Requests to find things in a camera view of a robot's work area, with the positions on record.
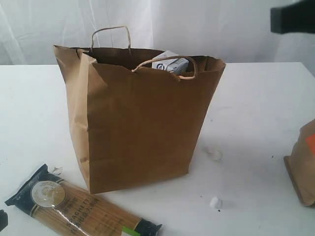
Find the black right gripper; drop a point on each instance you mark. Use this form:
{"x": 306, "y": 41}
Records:
{"x": 298, "y": 17}

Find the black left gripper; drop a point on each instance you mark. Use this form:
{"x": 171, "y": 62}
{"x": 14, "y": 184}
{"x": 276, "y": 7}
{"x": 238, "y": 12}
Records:
{"x": 3, "y": 218}

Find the spaghetti packet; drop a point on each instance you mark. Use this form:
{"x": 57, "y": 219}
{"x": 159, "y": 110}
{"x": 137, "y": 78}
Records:
{"x": 72, "y": 211}

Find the small white milk carton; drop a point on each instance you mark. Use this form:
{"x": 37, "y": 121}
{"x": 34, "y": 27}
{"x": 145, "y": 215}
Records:
{"x": 176, "y": 66}

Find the brown pouch with orange label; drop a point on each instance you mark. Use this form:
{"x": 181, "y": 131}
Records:
{"x": 300, "y": 165}

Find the brown paper shopping bag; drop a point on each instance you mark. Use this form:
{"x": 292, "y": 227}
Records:
{"x": 130, "y": 124}

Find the white backdrop curtain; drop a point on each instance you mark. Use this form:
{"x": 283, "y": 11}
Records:
{"x": 233, "y": 30}

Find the torn clear plastic scrap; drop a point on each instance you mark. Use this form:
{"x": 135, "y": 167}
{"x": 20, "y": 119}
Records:
{"x": 57, "y": 171}

